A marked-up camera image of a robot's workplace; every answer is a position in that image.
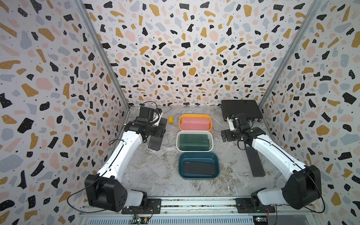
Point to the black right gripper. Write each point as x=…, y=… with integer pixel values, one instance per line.
x=227, y=132

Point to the white storage box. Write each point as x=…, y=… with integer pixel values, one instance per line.
x=195, y=132

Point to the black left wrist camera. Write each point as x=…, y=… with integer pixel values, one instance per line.
x=149, y=115

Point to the yellow storage box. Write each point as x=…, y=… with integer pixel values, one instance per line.
x=196, y=115

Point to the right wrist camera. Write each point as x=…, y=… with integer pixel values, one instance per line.
x=232, y=121

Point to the black briefcase with metal latches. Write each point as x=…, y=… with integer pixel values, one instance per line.
x=248, y=107

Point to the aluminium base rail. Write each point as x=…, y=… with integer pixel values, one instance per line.
x=197, y=210

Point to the pink pencil case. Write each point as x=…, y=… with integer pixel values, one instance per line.
x=195, y=123

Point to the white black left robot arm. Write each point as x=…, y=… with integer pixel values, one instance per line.
x=104, y=190

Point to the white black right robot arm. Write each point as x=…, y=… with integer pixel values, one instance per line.
x=303, y=183

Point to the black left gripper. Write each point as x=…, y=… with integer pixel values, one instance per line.
x=160, y=131

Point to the dark grey pencil case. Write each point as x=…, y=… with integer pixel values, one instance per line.
x=155, y=143
x=255, y=162
x=200, y=168

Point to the teal storage box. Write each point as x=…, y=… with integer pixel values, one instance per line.
x=207, y=157

